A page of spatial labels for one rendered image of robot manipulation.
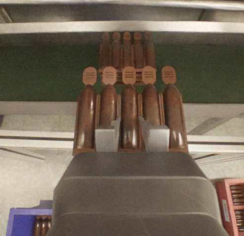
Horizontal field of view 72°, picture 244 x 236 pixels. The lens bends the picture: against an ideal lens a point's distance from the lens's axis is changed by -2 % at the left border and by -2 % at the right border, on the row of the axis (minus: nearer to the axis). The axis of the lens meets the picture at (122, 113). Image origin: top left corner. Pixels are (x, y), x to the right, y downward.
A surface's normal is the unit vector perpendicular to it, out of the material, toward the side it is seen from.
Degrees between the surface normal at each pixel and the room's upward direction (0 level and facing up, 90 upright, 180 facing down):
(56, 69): 2
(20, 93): 2
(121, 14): 90
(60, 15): 90
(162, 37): 90
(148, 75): 2
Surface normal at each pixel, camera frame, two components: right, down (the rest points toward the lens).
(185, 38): -0.03, 0.94
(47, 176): 0.01, -0.35
